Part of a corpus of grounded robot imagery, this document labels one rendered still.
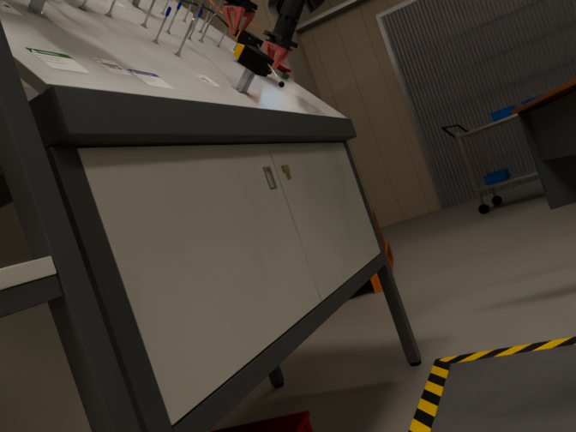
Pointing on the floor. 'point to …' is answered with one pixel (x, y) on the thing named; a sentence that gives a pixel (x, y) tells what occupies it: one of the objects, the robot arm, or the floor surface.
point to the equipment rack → (55, 261)
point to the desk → (553, 141)
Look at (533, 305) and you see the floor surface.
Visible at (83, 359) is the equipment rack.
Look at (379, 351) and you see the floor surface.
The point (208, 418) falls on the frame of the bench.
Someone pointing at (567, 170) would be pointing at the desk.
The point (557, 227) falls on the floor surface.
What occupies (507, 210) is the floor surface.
